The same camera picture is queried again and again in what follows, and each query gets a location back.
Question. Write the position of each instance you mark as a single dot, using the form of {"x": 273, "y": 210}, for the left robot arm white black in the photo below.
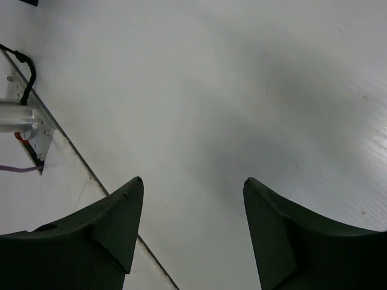
{"x": 17, "y": 118}

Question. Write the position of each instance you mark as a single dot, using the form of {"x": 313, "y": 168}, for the black slotted organizer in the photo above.
{"x": 31, "y": 2}

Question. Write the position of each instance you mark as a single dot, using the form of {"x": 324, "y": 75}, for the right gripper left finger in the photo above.
{"x": 92, "y": 248}

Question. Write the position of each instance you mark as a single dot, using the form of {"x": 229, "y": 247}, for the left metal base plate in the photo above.
{"x": 38, "y": 145}

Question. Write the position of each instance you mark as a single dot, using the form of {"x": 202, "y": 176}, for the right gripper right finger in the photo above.
{"x": 296, "y": 248}

